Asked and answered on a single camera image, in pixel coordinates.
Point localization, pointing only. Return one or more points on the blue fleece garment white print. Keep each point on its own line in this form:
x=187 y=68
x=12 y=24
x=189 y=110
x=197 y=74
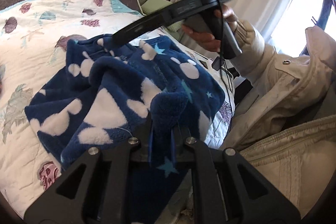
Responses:
x=118 y=77

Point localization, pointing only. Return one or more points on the person's cream jacket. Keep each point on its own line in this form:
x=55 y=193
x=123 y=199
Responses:
x=288 y=121

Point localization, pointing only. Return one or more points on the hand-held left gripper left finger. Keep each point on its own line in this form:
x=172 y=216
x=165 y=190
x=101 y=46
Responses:
x=150 y=145

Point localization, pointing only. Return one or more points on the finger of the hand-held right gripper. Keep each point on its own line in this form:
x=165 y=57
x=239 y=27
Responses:
x=139 y=28

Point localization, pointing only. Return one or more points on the white seashell print quilt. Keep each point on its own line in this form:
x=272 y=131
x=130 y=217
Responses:
x=31 y=37

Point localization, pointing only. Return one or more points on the person's right hand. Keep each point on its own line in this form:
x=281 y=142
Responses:
x=207 y=40

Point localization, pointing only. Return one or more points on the bright window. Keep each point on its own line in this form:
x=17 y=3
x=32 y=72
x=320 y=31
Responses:
x=294 y=16

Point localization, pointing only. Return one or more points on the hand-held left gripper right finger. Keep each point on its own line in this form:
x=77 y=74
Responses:
x=173 y=146

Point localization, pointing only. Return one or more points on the person's right forearm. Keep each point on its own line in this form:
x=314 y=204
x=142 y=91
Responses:
x=253 y=53

